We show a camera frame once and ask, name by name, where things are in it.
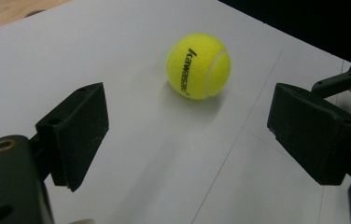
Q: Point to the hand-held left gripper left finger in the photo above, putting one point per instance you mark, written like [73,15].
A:
[74,133]

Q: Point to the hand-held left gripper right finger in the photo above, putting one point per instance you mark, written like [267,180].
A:
[313,133]

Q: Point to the yellow tennis ball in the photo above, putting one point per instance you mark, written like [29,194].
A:
[198,66]

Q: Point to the wooden table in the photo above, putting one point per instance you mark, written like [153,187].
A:
[2,12]

